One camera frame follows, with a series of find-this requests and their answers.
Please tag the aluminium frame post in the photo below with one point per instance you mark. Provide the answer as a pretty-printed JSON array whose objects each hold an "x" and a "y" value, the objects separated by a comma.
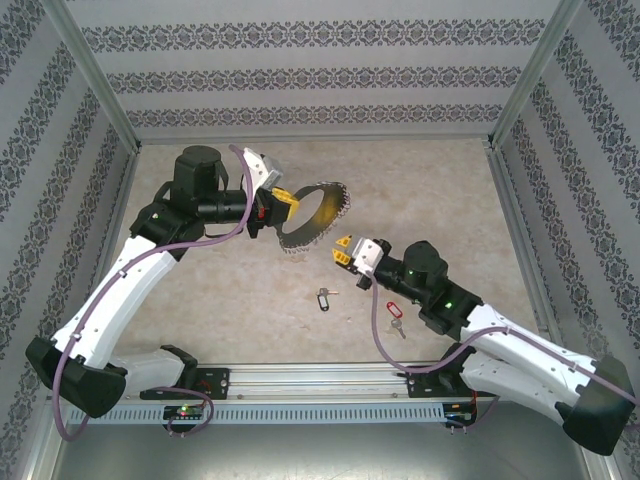
[
  {"x": 100, "y": 75},
  {"x": 534, "y": 75}
]

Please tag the aluminium side rail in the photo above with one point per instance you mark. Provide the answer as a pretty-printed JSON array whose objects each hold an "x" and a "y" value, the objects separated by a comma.
[
  {"x": 118, "y": 210},
  {"x": 514, "y": 210}
]

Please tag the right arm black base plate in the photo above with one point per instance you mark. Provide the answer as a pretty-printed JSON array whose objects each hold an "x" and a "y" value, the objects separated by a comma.
[{"x": 417, "y": 382}]

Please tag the small circuit board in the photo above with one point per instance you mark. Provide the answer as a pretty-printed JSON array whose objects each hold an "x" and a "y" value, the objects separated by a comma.
[{"x": 457, "y": 417}]

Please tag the aluminium mounting rail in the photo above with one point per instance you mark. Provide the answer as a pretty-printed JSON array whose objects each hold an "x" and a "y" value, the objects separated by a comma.
[{"x": 320, "y": 382}]

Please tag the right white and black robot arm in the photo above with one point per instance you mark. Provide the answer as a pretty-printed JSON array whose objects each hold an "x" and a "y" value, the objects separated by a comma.
[{"x": 525, "y": 350}]

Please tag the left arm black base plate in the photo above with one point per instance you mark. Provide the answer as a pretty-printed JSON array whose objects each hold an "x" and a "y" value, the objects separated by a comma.
[{"x": 220, "y": 382}]

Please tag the grey metal sheet panel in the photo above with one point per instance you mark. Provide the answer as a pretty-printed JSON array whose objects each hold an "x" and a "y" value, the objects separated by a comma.
[{"x": 320, "y": 455}]

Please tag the aluminium front frame bar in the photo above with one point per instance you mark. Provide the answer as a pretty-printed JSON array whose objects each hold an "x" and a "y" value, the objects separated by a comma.
[
  {"x": 45, "y": 465},
  {"x": 612, "y": 470}
]

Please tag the circuit board with green light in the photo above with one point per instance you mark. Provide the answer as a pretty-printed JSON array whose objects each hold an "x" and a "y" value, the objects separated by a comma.
[{"x": 182, "y": 412}]

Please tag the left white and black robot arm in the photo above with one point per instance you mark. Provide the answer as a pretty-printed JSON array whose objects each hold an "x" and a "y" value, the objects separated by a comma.
[{"x": 115, "y": 300}]

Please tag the key with red tag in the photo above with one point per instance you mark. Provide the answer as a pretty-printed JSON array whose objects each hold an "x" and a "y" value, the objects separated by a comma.
[{"x": 396, "y": 310}]

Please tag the key with black tag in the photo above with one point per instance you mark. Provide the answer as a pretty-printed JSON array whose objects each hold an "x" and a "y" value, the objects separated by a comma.
[{"x": 324, "y": 302}]

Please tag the aluminium back wall bar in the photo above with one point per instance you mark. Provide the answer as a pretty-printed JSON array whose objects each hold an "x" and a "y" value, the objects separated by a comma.
[{"x": 315, "y": 139}]

